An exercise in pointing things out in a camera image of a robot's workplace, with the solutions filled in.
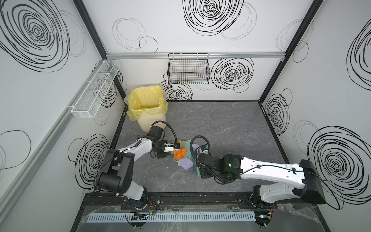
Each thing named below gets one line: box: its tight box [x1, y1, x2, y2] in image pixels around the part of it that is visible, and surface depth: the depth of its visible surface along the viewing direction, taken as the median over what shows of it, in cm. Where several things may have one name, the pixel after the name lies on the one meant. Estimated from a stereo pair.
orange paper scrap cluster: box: [173, 139, 187, 160], surface depth 91 cm
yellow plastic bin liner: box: [124, 85, 169, 121], surface depth 95 cm
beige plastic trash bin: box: [136, 113, 167, 132], surface depth 84 cm
